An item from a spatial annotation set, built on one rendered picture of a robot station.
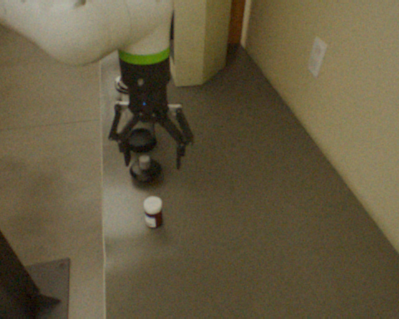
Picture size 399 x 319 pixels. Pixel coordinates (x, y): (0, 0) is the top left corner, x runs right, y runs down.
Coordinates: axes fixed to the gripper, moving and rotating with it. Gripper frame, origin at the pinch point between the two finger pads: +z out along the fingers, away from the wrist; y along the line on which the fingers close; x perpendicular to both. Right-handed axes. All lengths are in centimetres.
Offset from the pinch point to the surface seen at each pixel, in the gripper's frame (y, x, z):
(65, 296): 53, -13, 109
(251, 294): -24.0, 23.0, 16.9
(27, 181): 105, -87, 111
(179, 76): 0, -62, 12
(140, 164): 6.3, -10.8, 13.0
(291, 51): -42, -65, 1
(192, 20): -5, -63, -9
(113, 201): 11.9, -0.1, 16.9
